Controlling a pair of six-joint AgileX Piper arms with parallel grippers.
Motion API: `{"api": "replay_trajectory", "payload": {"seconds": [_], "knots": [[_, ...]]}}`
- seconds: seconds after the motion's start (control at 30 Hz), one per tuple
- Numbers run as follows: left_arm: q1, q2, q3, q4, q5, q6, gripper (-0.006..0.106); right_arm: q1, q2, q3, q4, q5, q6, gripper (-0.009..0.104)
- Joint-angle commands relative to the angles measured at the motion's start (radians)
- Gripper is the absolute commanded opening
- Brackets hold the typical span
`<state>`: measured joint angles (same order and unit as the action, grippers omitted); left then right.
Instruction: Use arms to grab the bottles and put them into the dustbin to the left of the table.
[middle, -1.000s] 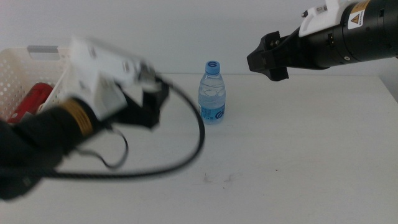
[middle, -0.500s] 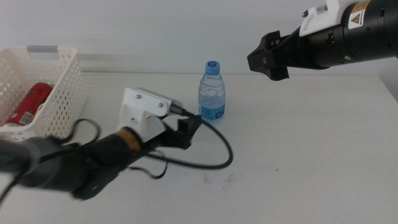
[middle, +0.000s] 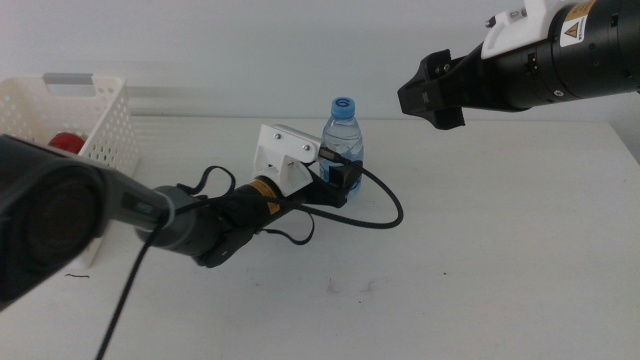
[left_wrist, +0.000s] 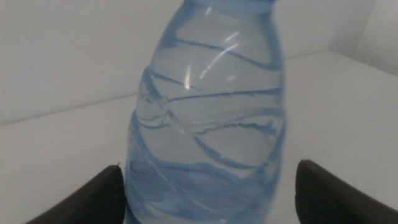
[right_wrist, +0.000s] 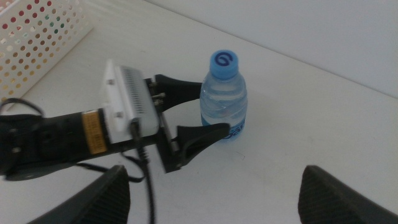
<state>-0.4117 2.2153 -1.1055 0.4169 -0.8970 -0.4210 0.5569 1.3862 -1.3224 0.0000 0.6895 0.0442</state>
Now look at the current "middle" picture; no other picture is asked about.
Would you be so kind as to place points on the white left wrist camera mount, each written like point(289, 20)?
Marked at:
point(287, 150)

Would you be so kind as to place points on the clear water bottle blue cap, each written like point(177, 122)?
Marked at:
point(345, 135)

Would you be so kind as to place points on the white perforated plastic basket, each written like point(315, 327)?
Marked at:
point(110, 130)

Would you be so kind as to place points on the small black thread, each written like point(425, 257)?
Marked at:
point(77, 275)

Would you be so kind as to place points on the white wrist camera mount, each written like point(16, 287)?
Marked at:
point(287, 150)
point(520, 30)

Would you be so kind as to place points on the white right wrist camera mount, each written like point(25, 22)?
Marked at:
point(520, 30)

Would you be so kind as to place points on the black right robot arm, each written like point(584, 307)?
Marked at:
point(590, 60)

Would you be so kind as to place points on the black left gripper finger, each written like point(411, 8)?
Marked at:
point(346, 175)

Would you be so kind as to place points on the red cola can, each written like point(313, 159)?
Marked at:
point(67, 142)

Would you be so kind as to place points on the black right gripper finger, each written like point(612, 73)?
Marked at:
point(434, 65)
point(420, 100)

